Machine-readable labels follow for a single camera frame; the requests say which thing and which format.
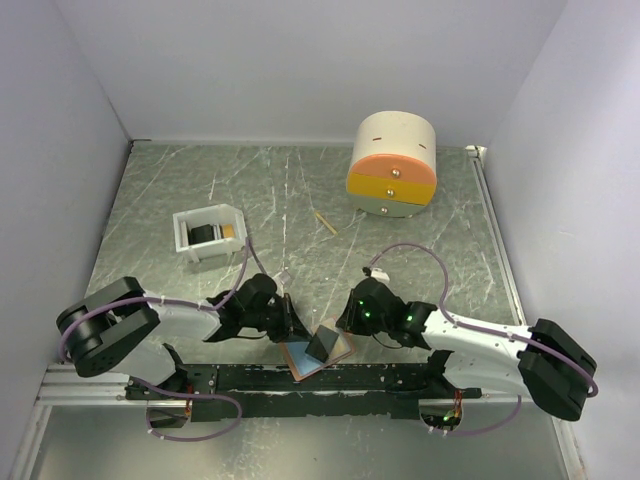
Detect gold card stack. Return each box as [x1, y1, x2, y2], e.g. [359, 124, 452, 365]
[221, 224, 236, 238]

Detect aluminium right side rail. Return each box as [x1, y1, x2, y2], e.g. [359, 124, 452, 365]
[465, 145, 526, 325]

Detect pink leather card holder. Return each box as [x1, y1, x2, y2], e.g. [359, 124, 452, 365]
[281, 317, 355, 381]

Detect gold patterned card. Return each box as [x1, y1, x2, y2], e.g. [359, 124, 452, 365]
[330, 330, 354, 360]

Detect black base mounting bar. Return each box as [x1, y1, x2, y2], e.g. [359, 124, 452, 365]
[124, 362, 484, 424]

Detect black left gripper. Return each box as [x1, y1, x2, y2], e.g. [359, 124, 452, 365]
[242, 291, 313, 342]

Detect white card storage box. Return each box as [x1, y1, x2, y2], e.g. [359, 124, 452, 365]
[172, 204, 247, 263]

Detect aluminium rail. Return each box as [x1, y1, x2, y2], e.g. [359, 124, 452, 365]
[34, 363, 136, 407]
[465, 145, 526, 325]

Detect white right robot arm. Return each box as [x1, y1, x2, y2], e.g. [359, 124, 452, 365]
[336, 278, 597, 421]

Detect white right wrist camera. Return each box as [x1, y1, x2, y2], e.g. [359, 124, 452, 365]
[362, 267, 390, 284]

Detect aluminium front rail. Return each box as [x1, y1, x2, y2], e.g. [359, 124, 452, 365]
[34, 363, 136, 407]

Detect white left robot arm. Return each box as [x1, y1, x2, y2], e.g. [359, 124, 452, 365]
[56, 273, 311, 399]

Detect round white drawer cabinet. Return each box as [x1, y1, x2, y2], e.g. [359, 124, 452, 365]
[346, 111, 438, 218]

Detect small wooden stick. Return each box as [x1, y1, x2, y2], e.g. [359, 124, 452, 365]
[314, 211, 338, 236]

